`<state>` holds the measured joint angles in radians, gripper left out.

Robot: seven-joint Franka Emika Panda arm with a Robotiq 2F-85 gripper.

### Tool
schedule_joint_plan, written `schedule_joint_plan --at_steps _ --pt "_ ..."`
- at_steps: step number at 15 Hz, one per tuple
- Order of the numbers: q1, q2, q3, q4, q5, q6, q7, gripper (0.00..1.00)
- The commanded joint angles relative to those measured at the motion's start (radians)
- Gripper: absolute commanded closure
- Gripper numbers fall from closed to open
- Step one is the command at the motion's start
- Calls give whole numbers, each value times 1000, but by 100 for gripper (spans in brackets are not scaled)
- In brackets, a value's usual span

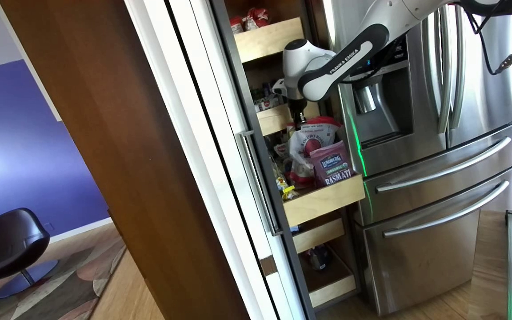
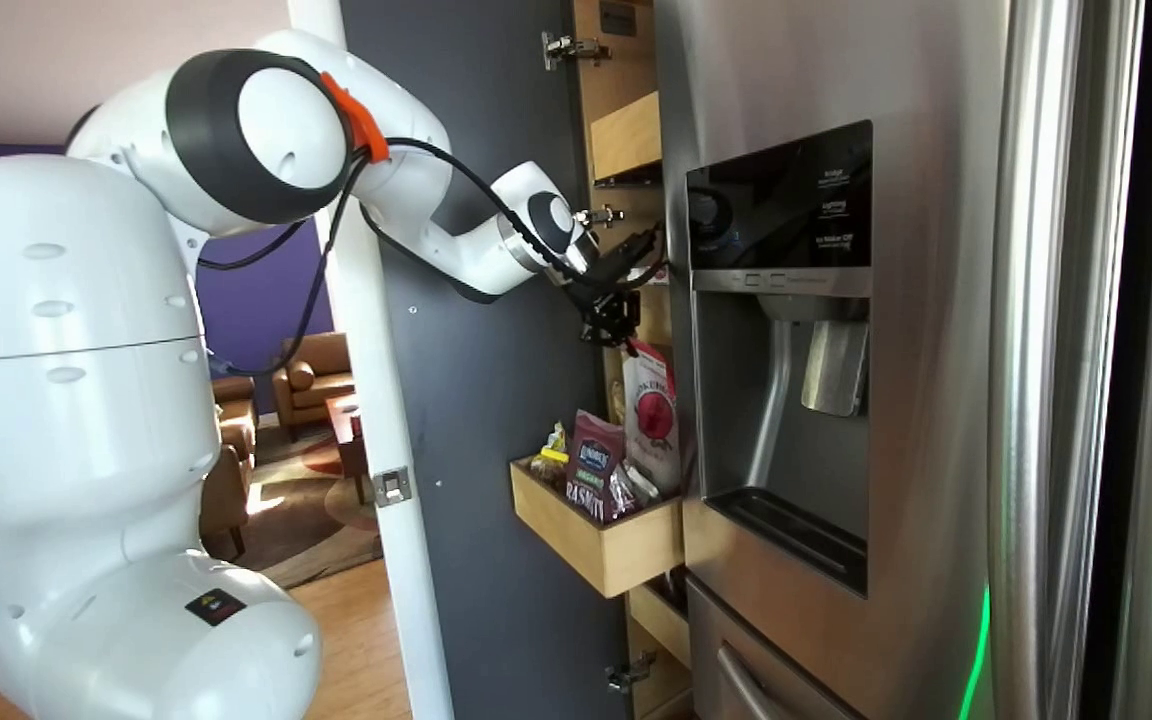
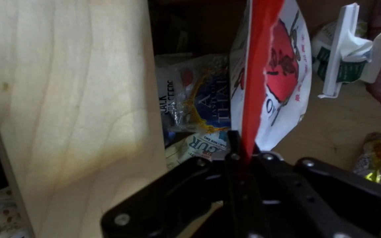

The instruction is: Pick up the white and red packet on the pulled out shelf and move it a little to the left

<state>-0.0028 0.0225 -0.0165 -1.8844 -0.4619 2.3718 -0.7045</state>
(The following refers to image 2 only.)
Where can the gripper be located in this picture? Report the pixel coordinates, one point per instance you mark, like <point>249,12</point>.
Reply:
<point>604,300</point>

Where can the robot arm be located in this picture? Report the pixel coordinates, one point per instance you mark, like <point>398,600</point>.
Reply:
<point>86,400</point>

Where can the white and red packet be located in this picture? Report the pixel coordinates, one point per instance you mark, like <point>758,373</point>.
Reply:
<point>651,420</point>

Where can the maroon rice packet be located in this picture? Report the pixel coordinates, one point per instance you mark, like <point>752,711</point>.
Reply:
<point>591,465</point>

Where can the small clear packet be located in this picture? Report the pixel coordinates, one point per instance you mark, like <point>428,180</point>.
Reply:
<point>630,490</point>

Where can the wooden pantry shelf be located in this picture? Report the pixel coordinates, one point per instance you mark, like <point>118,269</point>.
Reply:
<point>661,620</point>
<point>628,135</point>

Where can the pulled out wooden shelf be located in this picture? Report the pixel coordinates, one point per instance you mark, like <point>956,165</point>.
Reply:
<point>606,550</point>

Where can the wooden pantry cabinet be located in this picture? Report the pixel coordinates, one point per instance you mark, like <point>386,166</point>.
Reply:
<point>496,400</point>

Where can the clear bag with yellow top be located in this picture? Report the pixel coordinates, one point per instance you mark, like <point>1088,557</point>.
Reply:
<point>551,462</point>

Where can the dark grey cabinet door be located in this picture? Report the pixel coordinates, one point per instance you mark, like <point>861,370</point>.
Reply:
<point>486,400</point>

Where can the water and ice dispenser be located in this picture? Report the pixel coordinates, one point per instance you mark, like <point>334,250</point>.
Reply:
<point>786,400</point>

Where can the metal strike plate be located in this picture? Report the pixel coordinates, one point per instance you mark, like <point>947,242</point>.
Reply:
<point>393,486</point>

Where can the wooden coffee table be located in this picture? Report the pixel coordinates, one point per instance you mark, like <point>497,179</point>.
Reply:
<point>348,440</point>

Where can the brown leather armchair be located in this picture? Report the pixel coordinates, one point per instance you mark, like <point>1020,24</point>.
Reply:
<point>231,470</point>
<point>311,385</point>

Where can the freezer drawer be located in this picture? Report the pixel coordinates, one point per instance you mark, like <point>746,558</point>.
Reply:
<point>726,620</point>

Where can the stainless steel refrigerator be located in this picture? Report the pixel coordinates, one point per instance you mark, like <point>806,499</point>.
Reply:
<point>936,300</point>

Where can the refrigerator door with dispenser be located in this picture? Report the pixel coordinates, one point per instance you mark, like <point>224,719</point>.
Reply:
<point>936,300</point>

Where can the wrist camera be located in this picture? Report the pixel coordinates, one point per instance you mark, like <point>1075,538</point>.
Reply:
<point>626,254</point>

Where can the white door frame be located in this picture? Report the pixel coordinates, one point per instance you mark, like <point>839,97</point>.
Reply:
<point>386,420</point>

